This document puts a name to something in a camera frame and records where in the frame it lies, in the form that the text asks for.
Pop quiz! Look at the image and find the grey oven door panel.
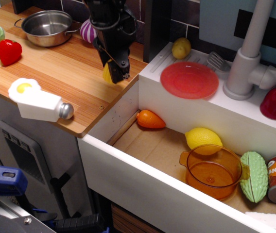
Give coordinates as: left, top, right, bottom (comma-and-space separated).
0, 120, 53, 194

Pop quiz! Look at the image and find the grey toy spatula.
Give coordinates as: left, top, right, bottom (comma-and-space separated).
207, 51, 231, 72

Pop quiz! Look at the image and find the green toy bitter gourd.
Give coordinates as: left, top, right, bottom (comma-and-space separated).
240, 151, 268, 203

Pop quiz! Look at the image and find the white salt shaker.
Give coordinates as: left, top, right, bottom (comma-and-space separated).
17, 87, 74, 122

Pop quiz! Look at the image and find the steel pot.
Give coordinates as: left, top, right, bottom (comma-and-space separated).
14, 10, 82, 48

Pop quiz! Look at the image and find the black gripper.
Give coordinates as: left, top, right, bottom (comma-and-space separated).
92, 20, 136, 84

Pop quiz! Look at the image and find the toy fried egg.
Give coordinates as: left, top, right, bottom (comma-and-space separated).
8, 78, 41, 102

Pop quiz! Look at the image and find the yellow toy corn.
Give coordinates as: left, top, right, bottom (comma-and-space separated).
103, 59, 119, 84

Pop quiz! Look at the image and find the orange toy carrot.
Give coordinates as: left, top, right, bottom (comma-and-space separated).
136, 110, 166, 129

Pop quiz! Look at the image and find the yellow toy lemon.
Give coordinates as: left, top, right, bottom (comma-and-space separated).
185, 127, 223, 155

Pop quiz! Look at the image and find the red toy strawberry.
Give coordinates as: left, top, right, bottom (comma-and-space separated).
0, 39, 22, 66

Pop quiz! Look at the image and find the red plastic plate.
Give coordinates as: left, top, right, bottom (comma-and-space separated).
160, 62, 219, 100

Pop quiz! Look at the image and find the grey toy faucet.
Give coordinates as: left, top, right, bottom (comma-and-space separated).
223, 0, 276, 100

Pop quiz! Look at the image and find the purple striped toy onion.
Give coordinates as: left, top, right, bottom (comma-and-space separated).
80, 19, 97, 44

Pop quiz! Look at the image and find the orange transparent plastic pot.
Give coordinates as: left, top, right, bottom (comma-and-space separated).
179, 144, 250, 200

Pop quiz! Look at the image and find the toy potato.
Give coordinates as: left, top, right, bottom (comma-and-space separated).
172, 37, 191, 59

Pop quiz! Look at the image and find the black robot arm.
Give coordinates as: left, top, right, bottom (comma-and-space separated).
83, 0, 138, 83

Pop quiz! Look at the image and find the blue clamp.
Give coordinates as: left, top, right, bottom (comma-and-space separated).
0, 166, 28, 196

